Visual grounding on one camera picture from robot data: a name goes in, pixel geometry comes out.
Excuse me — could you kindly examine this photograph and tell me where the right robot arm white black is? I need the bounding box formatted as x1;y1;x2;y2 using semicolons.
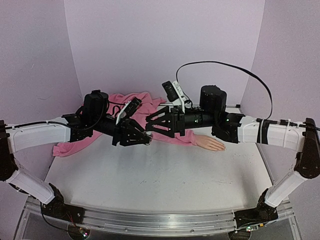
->
146;82;320;230

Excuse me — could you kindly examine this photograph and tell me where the right black cable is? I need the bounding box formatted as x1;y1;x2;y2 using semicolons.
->
175;61;274;120

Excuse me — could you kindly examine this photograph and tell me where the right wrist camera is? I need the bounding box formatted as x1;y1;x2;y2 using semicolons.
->
162;80;188;113

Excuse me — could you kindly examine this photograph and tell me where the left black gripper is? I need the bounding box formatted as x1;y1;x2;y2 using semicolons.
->
92;114;151;147

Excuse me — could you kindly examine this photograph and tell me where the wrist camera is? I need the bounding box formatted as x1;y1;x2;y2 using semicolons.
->
162;80;188;113
115;97;142;125

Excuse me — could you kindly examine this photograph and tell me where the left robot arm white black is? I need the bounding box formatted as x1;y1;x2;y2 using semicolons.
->
0;90;152;219

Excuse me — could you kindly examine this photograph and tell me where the nail polish bottle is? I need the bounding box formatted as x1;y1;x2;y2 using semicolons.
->
144;132;153;146

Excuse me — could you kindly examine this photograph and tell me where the pink sweatshirt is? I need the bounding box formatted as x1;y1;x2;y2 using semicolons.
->
52;92;196;157

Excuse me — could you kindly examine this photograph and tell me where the mannequin hand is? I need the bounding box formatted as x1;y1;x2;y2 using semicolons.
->
195;134;226;152

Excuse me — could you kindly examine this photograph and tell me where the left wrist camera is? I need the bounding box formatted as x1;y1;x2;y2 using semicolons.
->
115;97;142;125

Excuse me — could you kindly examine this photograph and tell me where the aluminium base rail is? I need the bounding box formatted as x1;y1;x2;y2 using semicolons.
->
24;199;293;232

